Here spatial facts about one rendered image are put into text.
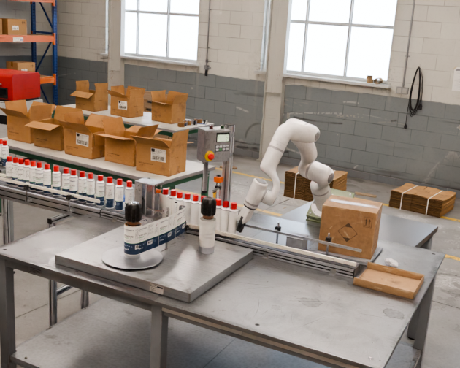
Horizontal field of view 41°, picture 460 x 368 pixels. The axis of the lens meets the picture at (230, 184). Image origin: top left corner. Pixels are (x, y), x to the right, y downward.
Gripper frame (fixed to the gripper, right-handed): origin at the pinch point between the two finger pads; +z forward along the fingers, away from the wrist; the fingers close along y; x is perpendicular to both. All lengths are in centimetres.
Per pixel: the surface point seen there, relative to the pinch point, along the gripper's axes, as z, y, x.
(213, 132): -41, -3, -38
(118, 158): 75, -134, -172
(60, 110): 82, -167, -273
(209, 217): -11.4, 30.0, -7.9
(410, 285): -23, -3, 95
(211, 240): -0.4, 30.0, -2.2
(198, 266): 5.2, 49.4, 3.9
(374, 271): -16, -10, 75
